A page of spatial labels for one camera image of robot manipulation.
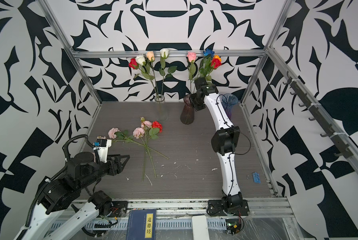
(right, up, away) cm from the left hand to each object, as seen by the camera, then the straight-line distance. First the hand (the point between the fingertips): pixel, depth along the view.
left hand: (124, 154), depth 66 cm
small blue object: (+66, -17, +17) cm, 70 cm away
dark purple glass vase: (+29, +18, +35) cm, 49 cm away
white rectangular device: (+33, -32, 0) cm, 45 cm away
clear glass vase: (+11, +20, +41) cm, 47 cm away
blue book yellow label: (+6, -34, +4) cm, 35 cm away
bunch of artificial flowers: (+2, +6, +34) cm, 35 cm away
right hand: (+30, +26, +27) cm, 48 cm away
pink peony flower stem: (-3, +5, +31) cm, 31 cm away
